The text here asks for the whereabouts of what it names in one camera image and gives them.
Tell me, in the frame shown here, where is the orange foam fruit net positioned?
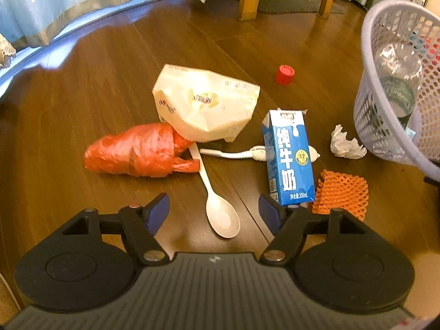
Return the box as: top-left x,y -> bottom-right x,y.
312,170 -> 369,221

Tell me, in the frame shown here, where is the white plastic spoon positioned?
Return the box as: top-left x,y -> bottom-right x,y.
189,143 -> 241,239

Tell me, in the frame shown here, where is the red plastic bag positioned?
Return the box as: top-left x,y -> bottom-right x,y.
84,123 -> 200,178

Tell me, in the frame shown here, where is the white toothbrush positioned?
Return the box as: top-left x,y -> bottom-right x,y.
199,144 -> 321,163

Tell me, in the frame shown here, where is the blue milk carton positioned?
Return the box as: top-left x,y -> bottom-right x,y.
263,109 -> 315,206

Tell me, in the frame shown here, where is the white tissue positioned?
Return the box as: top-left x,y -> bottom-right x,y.
330,124 -> 367,160

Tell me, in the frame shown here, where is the red bottle cap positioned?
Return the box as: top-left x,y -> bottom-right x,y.
275,65 -> 295,86

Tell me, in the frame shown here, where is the lavender plastic mesh basket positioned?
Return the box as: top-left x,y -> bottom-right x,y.
353,0 -> 439,181

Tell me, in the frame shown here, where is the clear plastic bottle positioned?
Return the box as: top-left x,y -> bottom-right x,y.
374,43 -> 423,128

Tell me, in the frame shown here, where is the cream lace bedspread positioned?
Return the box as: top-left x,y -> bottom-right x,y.
0,34 -> 17,68

